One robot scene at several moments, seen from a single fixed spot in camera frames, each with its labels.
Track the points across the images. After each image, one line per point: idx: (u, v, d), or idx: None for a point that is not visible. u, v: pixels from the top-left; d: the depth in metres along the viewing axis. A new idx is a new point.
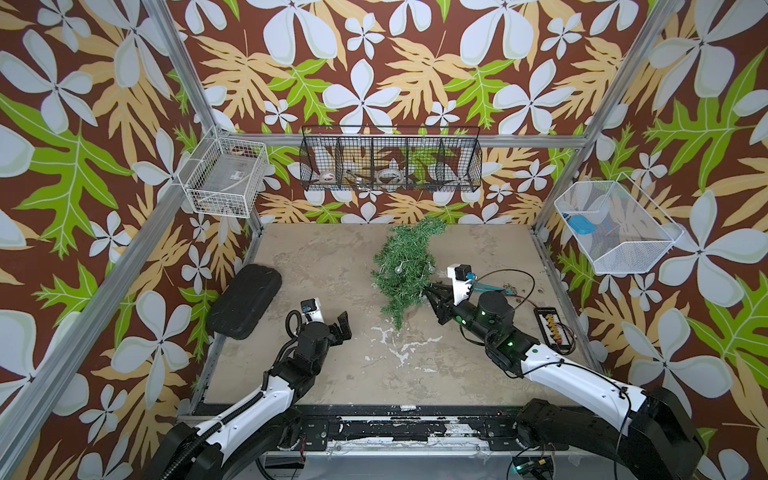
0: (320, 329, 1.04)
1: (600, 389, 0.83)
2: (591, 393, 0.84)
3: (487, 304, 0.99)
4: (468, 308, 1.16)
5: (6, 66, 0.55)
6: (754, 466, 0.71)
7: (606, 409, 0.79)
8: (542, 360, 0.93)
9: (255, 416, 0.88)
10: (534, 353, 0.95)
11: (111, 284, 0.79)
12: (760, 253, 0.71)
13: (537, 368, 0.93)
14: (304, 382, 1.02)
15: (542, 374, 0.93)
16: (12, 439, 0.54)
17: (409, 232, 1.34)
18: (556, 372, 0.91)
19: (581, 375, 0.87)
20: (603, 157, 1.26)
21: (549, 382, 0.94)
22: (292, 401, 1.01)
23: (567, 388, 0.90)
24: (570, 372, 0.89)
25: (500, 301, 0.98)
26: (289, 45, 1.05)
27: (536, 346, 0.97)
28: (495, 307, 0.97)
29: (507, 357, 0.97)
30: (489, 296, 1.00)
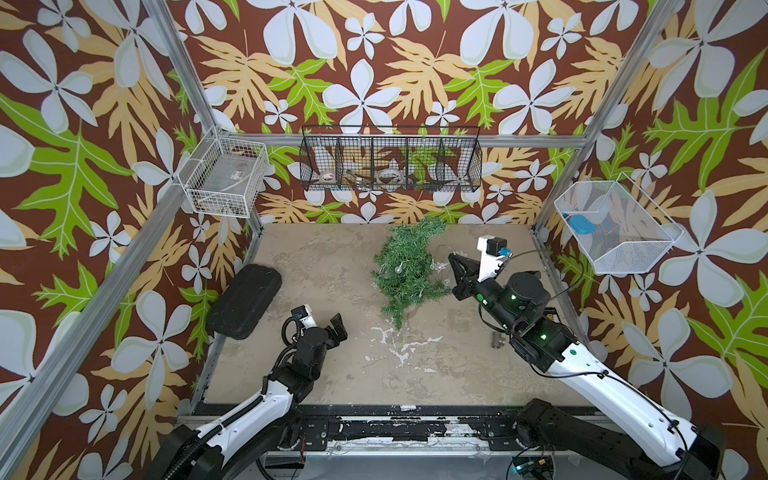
0: (322, 335, 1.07)
1: (644, 415, 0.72)
2: (634, 417, 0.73)
3: (518, 287, 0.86)
4: (491, 287, 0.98)
5: (6, 66, 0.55)
6: (755, 467, 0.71)
7: (649, 438, 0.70)
8: (582, 366, 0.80)
9: (254, 419, 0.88)
10: (572, 355, 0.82)
11: (111, 284, 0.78)
12: (760, 253, 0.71)
13: (575, 375, 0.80)
14: (303, 388, 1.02)
15: (578, 381, 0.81)
16: (12, 439, 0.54)
17: (409, 232, 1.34)
18: (596, 384, 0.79)
19: (624, 395, 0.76)
20: (603, 157, 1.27)
21: (583, 390, 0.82)
22: (291, 404, 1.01)
23: (603, 402, 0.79)
24: (613, 388, 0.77)
25: (534, 287, 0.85)
26: (289, 45, 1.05)
27: (574, 347, 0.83)
28: (529, 294, 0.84)
29: (535, 349, 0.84)
30: (519, 282, 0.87)
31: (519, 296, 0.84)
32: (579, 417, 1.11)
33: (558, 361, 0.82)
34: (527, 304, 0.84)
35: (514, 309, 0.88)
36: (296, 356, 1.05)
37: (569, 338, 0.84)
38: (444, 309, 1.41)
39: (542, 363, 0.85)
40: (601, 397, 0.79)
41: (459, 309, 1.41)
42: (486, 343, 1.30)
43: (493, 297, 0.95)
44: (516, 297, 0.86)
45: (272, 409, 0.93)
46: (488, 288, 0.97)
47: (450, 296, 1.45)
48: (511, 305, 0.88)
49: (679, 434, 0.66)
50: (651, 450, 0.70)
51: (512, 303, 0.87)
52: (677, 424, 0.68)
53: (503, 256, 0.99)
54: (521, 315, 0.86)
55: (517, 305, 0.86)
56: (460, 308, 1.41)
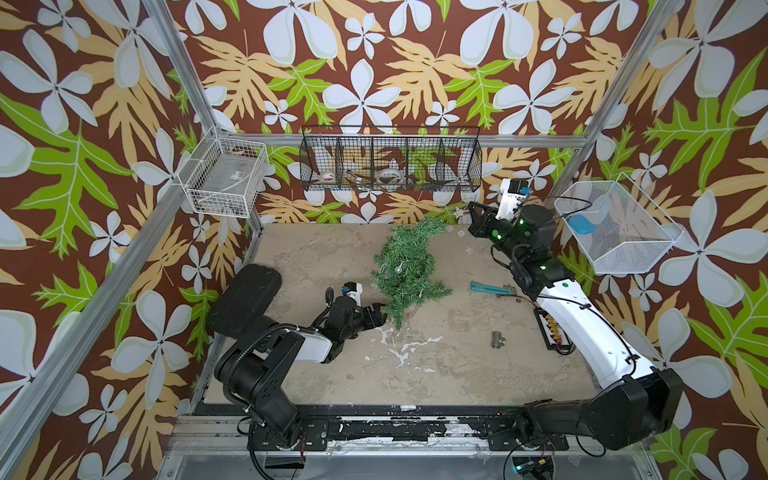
0: (352, 301, 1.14)
1: (609, 344, 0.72)
2: (595, 343, 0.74)
3: (527, 213, 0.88)
4: (506, 228, 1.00)
5: (6, 66, 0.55)
6: (754, 467, 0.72)
7: (604, 364, 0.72)
8: (568, 295, 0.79)
9: (309, 344, 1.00)
10: (563, 286, 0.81)
11: (111, 284, 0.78)
12: (760, 253, 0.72)
13: (557, 300, 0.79)
14: (336, 347, 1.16)
15: (556, 307, 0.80)
16: (12, 439, 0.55)
17: (409, 232, 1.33)
18: (575, 313, 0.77)
19: (594, 327, 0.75)
20: (603, 157, 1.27)
21: (559, 317, 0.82)
22: (326, 361, 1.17)
23: (574, 329, 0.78)
24: (590, 318, 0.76)
25: (542, 214, 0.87)
26: (289, 45, 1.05)
27: (568, 281, 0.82)
28: (535, 219, 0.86)
29: (530, 275, 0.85)
30: (530, 209, 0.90)
31: (527, 219, 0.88)
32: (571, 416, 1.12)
33: (547, 286, 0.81)
34: (532, 229, 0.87)
35: (525, 238, 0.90)
36: (328, 319, 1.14)
37: (567, 273, 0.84)
38: (444, 309, 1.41)
39: (533, 292, 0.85)
40: (572, 324, 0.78)
41: (459, 309, 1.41)
42: (487, 344, 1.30)
43: (507, 234, 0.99)
44: (524, 222, 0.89)
45: (316, 350, 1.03)
46: (502, 227, 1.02)
47: (450, 296, 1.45)
48: (520, 234, 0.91)
49: (633, 365, 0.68)
50: (600, 372, 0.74)
51: (521, 231, 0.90)
52: (636, 358, 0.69)
53: (524, 195, 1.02)
54: (528, 242, 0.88)
55: (524, 232, 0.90)
56: (460, 308, 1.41)
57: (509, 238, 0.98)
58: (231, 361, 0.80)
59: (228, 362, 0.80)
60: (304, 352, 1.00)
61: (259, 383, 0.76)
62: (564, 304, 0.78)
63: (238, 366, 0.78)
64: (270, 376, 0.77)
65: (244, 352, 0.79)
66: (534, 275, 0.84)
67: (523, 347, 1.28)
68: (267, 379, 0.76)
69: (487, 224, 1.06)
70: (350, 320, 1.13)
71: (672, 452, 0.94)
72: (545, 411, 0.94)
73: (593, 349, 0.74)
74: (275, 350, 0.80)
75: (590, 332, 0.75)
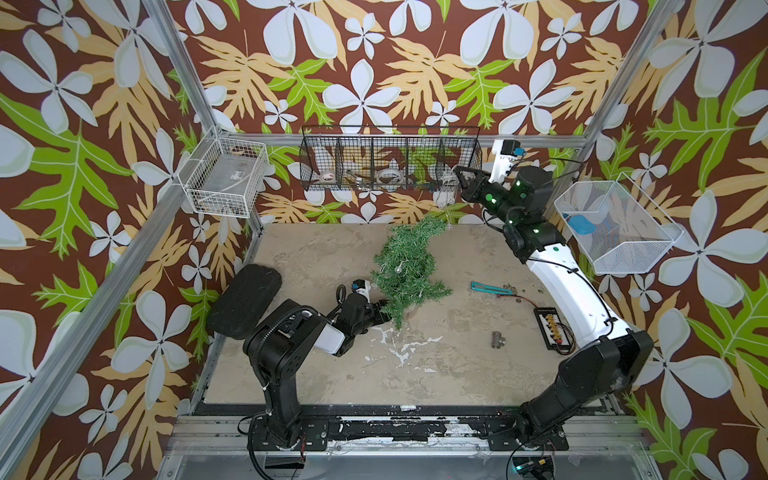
0: (364, 299, 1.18)
1: (590, 306, 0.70)
2: (577, 305, 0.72)
3: (525, 174, 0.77)
4: (499, 193, 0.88)
5: (6, 66, 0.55)
6: (755, 467, 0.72)
7: (583, 326, 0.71)
8: (558, 259, 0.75)
9: (325, 331, 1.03)
10: (553, 250, 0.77)
11: (111, 284, 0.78)
12: (761, 252, 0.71)
13: (545, 263, 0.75)
14: (346, 341, 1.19)
15: (544, 270, 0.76)
16: (12, 439, 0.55)
17: (409, 232, 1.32)
18: (561, 277, 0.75)
19: (579, 290, 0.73)
20: (603, 157, 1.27)
21: (544, 280, 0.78)
22: (336, 354, 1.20)
23: (559, 293, 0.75)
24: (575, 281, 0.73)
25: (542, 175, 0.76)
26: (289, 45, 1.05)
27: (559, 244, 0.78)
28: (534, 181, 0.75)
29: (522, 238, 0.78)
30: (528, 170, 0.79)
31: (524, 181, 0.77)
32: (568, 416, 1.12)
33: (539, 250, 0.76)
34: (528, 191, 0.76)
35: (519, 200, 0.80)
36: (341, 315, 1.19)
37: (560, 237, 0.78)
38: (444, 309, 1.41)
39: (522, 254, 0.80)
40: (556, 286, 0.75)
41: (459, 309, 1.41)
42: (486, 344, 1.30)
43: (500, 200, 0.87)
44: (521, 184, 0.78)
45: (331, 340, 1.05)
46: (497, 190, 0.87)
47: (450, 296, 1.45)
48: (515, 196, 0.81)
49: (611, 327, 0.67)
50: (578, 333, 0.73)
51: (517, 193, 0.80)
52: (614, 321, 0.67)
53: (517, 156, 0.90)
54: (523, 205, 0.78)
55: (519, 194, 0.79)
56: (460, 308, 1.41)
57: (502, 202, 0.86)
58: (260, 337, 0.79)
59: (257, 338, 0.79)
60: (320, 339, 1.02)
61: (285, 358, 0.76)
62: (552, 268, 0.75)
63: (268, 342, 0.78)
64: (296, 353, 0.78)
65: (273, 328, 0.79)
66: (526, 238, 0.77)
67: (523, 347, 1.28)
68: (292, 356, 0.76)
69: (475, 190, 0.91)
70: (361, 317, 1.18)
71: (672, 452, 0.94)
72: (539, 405, 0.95)
73: (575, 311, 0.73)
74: (300, 329, 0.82)
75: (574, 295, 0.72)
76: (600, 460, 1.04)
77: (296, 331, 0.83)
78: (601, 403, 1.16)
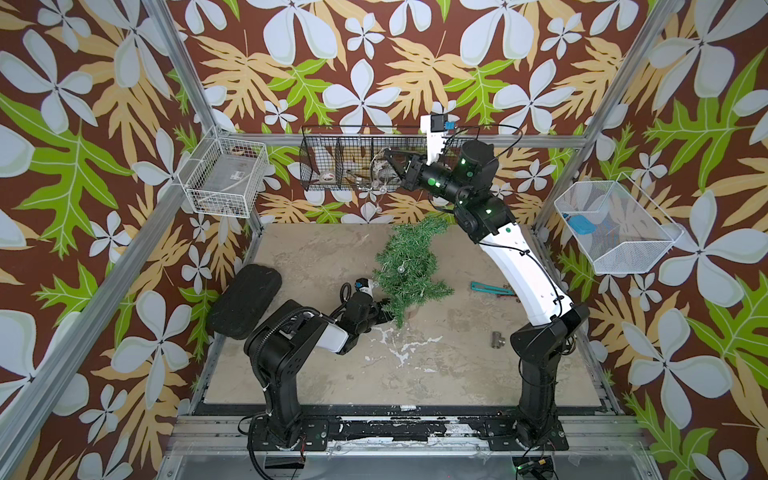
0: (368, 297, 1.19)
1: (541, 287, 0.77)
2: (530, 289, 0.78)
3: (468, 150, 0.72)
4: (441, 172, 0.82)
5: (6, 66, 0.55)
6: (755, 467, 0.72)
7: (534, 303, 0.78)
8: (510, 243, 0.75)
9: (328, 331, 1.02)
10: (506, 233, 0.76)
11: (111, 284, 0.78)
12: (761, 253, 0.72)
13: (500, 248, 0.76)
14: (350, 339, 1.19)
15: (498, 253, 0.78)
16: (12, 439, 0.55)
17: (411, 231, 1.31)
18: (514, 259, 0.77)
19: (531, 273, 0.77)
20: (603, 157, 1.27)
21: (498, 261, 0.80)
22: (340, 354, 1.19)
23: (513, 275, 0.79)
24: (528, 263, 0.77)
25: (484, 150, 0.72)
26: (289, 45, 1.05)
27: (510, 224, 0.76)
28: (478, 157, 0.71)
29: (474, 219, 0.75)
30: (469, 144, 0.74)
31: (468, 159, 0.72)
32: (568, 416, 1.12)
33: (492, 233, 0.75)
34: (474, 170, 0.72)
35: (466, 179, 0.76)
36: (345, 313, 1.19)
37: (510, 216, 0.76)
38: (444, 309, 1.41)
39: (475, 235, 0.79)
40: (510, 268, 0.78)
41: (459, 309, 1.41)
42: (487, 344, 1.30)
43: (444, 180, 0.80)
44: (465, 162, 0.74)
45: (334, 339, 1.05)
46: (437, 172, 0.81)
47: (450, 296, 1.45)
48: (461, 174, 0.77)
49: (559, 306, 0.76)
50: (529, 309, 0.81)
51: (462, 172, 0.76)
52: (561, 299, 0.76)
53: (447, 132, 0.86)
54: (471, 184, 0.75)
55: (465, 171, 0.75)
56: (460, 308, 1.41)
57: (447, 183, 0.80)
58: (261, 337, 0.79)
59: (257, 339, 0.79)
60: (323, 339, 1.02)
61: (285, 359, 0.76)
62: (506, 253, 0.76)
63: (269, 343, 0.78)
64: (296, 355, 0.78)
65: (274, 329, 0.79)
66: (479, 220, 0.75)
67: None
68: (292, 357, 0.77)
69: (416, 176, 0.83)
70: (365, 316, 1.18)
71: (672, 452, 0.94)
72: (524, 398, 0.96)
73: (528, 293, 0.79)
74: (301, 331, 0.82)
75: (526, 276, 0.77)
76: (600, 459, 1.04)
77: (298, 332, 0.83)
78: (601, 402, 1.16)
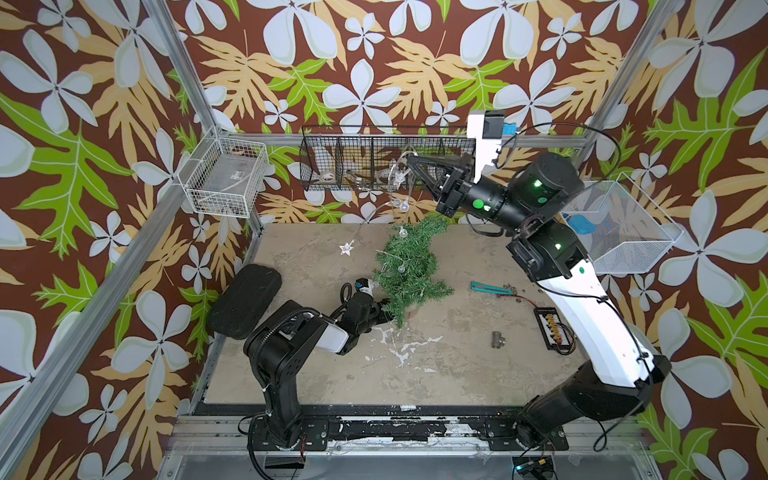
0: (369, 297, 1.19)
1: (621, 344, 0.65)
2: (609, 347, 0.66)
3: (549, 170, 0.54)
4: (493, 191, 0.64)
5: (6, 66, 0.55)
6: (754, 467, 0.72)
7: (613, 363, 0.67)
8: (584, 289, 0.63)
9: (329, 332, 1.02)
10: (580, 275, 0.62)
11: (111, 284, 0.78)
12: (760, 253, 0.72)
13: (574, 295, 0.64)
14: (350, 340, 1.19)
15: (570, 300, 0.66)
16: (12, 439, 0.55)
17: (411, 231, 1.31)
18: (588, 307, 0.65)
19: (609, 327, 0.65)
20: (603, 157, 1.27)
21: (566, 307, 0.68)
22: (341, 354, 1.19)
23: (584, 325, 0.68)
24: (607, 313, 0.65)
25: (568, 170, 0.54)
26: (289, 45, 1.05)
27: (583, 263, 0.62)
28: (561, 181, 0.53)
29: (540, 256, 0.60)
30: (545, 160, 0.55)
31: (547, 184, 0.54)
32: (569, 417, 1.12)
33: (563, 276, 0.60)
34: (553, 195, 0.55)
35: (534, 204, 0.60)
36: (346, 313, 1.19)
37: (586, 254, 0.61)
38: (444, 309, 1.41)
39: (536, 272, 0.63)
40: (584, 317, 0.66)
41: (458, 309, 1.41)
42: (487, 344, 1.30)
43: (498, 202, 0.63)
44: (540, 185, 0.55)
45: (334, 339, 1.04)
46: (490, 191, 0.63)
47: (450, 297, 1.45)
48: (527, 197, 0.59)
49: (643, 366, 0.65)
50: (602, 365, 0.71)
51: (531, 196, 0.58)
52: (645, 358, 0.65)
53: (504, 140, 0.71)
54: (539, 210, 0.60)
55: (536, 195, 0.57)
56: (460, 308, 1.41)
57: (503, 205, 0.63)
58: (260, 338, 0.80)
59: (257, 339, 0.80)
60: (324, 339, 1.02)
61: (284, 360, 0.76)
62: (583, 300, 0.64)
63: (268, 343, 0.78)
64: (295, 356, 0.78)
65: (273, 330, 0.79)
66: (549, 257, 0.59)
67: (523, 347, 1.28)
68: (291, 358, 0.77)
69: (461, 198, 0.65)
70: (365, 316, 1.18)
71: (672, 452, 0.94)
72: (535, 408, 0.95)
73: (604, 351, 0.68)
74: (300, 331, 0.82)
75: (604, 329, 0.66)
76: (600, 459, 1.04)
77: (297, 332, 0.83)
78: None
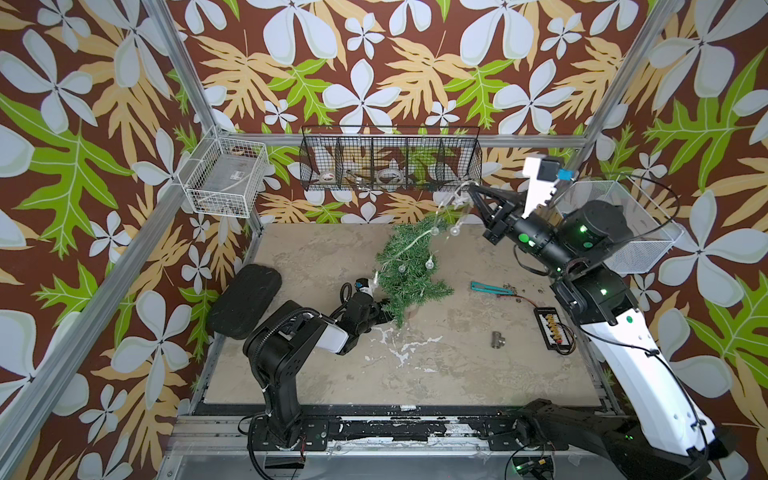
0: (369, 297, 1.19)
1: (674, 405, 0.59)
2: (659, 405, 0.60)
3: (596, 218, 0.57)
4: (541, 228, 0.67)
5: (6, 66, 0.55)
6: (754, 467, 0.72)
7: (664, 426, 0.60)
8: (631, 338, 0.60)
9: (329, 332, 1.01)
10: (627, 323, 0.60)
11: (111, 284, 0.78)
12: (760, 253, 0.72)
13: (619, 344, 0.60)
14: (350, 339, 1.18)
15: (614, 349, 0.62)
16: (12, 439, 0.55)
17: (411, 231, 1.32)
18: (636, 360, 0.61)
19: (659, 383, 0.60)
20: (603, 157, 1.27)
21: (611, 357, 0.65)
22: (341, 354, 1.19)
23: (629, 374, 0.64)
24: (656, 368, 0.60)
25: (618, 219, 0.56)
26: (289, 45, 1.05)
27: (631, 312, 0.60)
28: (607, 229, 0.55)
29: (583, 298, 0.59)
30: (593, 207, 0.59)
31: (593, 229, 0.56)
32: None
33: (608, 322, 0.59)
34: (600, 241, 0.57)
35: (580, 247, 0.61)
36: (346, 313, 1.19)
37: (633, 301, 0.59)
38: (444, 309, 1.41)
39: (578, 314, 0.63)
40: (629, 369, 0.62)
41: (458, 309, 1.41)
42: (487, 344, 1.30)
43: (544, 239, 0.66)
44: (586, 229, 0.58)
45: (334, 339, 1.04)
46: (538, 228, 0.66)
47: (450, 297, 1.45)
48: (574, 240, 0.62)
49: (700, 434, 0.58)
50: (652, 428, 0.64)
51: (577, 238, 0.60)
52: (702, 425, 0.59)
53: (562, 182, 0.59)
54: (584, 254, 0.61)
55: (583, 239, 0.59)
56: (460, 308, 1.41)
57: (550, 244, 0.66)
58: (259, 339, 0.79)
59: (256, 339, 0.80)
60: (324, 339, 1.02)
61: (284, 361, 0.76)
62: (627, 351, 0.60)
63: (267, 344, 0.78)
64: (294, 356, 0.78)
65: (273, 330, 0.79)
66: (592, 301, 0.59)
67: (523, 347, 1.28)
68: (291, 359, 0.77)
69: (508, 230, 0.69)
70: (365, 315, 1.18)
71: None
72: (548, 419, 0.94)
73: (654, 410, 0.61)
74: (300, 332, 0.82)
75: (653, 386, 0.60)
76: (600, 459, 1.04)
77: (296, 332, 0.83)
78: (601, 402, 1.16)
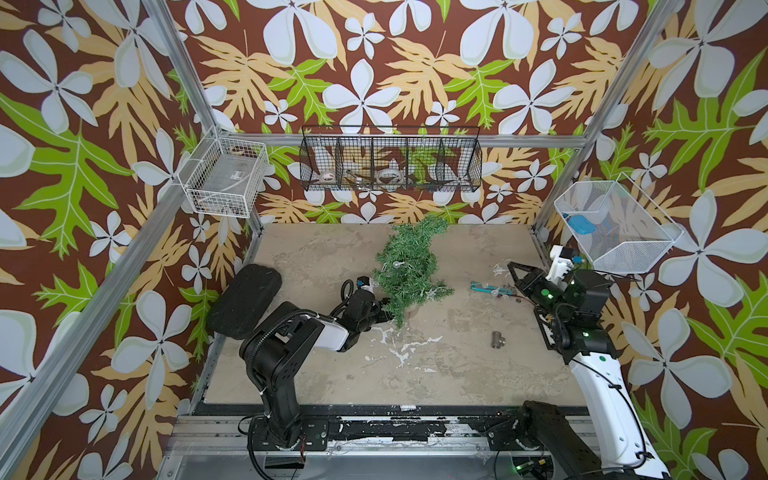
0: (369, 294, 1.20)
1: (623, 429, 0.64)
2: (609, 425, 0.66)
3: (581, 275, 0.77)
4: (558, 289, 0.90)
5: (6, 66, 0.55)
6: (754, 466, 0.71)
7: (610, 446, 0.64)
8: (601, 369, 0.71)
9: (329, 332, 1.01)
10: (600, 360, 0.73)
11: (111, 284, 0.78)
12: (761, 253, 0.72)
13: (586, 368, 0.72)
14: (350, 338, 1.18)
15: (585, 377, 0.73)
16: (12, 439, 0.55)
17: (411, 231, 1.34)
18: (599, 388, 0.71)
19: (618, 412, 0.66)
20: (602, 157, 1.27)
21: (583, 387, 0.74)
22: (341, 351, 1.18)
23: (594, 405, 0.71)
24: (616, 400, 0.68)
25: (596, 278, 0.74)
26: (289, 46, 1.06)
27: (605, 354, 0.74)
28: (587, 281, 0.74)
29: (568, 337, 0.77)
30: (584, 271, 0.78)
31: (577, 280, 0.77)
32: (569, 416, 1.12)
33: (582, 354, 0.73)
34: (579, 292, 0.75)
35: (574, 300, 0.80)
36: (346, 310, 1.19)
37: (611, 349, 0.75)
38: (444, 309, 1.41)
39: (567, 353, 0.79)
40: (594, 396, 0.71)
41: (458, 309, 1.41)
42: (487, 344, 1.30)
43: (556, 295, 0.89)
44: (575, 283, 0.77)
45: (334, 338, 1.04)
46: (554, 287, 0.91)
47: (450, 296, 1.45)
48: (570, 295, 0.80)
49: (642, 461, 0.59)
50: (604, 453, 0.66)
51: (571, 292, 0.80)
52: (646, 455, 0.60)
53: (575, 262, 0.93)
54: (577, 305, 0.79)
55: (572, 292, 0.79)
56: (460, 308, 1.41)
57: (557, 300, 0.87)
58: (255, 341, 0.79)
59: (252, 343, 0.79)
60: (324, 339, 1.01)
61: (280, 364, 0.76)
62: (592, 376, 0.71)
63: (262, 347, 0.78)
64: (291, 359, 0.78)
65: (269, 333, 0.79)
66: (573, 339, 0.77)
67: (523, 347, 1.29)
68: (288, 362, 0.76)
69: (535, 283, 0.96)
70: (366, 314, 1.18)
71: (672, 452, 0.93)
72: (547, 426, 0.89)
73: (604, 431, 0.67)
74: (296, 334, 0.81)
75: (610, 411, 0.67)
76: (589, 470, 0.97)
77: (294, 335, 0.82)
78: None
